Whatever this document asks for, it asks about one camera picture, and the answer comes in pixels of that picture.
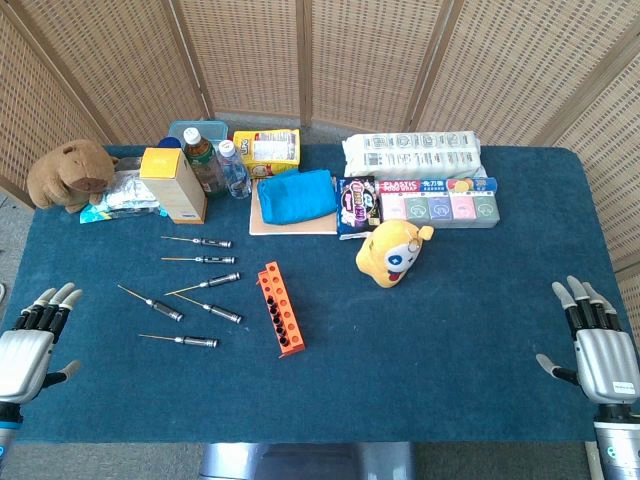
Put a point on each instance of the wicker folding screen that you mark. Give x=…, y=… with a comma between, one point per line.
x=370, y=60

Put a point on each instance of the green tea bottle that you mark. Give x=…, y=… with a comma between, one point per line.
x=205, y=165

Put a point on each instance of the large white tissue package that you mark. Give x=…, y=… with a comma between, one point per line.
x=410, y=155

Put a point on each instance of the plastic food wrap box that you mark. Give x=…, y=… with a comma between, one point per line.
x=410, y=186

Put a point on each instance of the teal wet wipes pack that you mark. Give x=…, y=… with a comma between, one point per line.
x=115, y=215

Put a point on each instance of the tall cream yellow carton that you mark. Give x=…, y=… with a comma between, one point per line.
x=175, y=195

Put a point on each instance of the yellow plush toy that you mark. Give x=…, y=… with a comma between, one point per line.
x=390, y=255

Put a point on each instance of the grey robot torso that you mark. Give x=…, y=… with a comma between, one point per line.
x=300, y=462

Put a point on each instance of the beige flat board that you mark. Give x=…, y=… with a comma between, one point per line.
x=290, y=229

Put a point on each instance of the blue round cap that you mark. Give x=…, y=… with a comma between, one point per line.
x=169, y=143

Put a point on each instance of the dark purple pad pack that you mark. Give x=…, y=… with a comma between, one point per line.
x=357, y=205

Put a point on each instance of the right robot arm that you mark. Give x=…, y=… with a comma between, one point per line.
x=617, y=445

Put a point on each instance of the yellow snack bag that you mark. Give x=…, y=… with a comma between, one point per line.
x=270, y=150

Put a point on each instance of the blue folded cloth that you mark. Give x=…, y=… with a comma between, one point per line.
x=295, y=197

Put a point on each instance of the clear water bottle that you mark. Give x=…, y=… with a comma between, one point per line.
x=235, y=175

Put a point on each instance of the brown capybara plush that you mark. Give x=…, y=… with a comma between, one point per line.
x=70, y=170

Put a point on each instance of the silver foil packet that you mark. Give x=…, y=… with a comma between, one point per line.
x=127, y=192

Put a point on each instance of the pastel pocket tissue multipack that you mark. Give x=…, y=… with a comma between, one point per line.
x=440, y=210

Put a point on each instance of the black silver precision screwdriver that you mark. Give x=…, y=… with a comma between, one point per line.
x=167, y=310
x=200, y=342
x=220, y=260
x=227, y=314
x=215, y=243
x=225, y=279

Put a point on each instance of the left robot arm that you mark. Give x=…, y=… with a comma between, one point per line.
x=7, y=425

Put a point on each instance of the blue felt table cover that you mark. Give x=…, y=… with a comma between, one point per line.
x=400, y=360

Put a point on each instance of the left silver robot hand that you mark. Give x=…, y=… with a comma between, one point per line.
x=25, y=355

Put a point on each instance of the blue lidded plastic container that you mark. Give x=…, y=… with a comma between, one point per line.
x=215, y=131

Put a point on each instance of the orange screwdriver holder rack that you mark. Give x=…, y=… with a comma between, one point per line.
x=265, y=280

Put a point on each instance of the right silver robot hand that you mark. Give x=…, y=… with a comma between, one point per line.
x=605, y=360

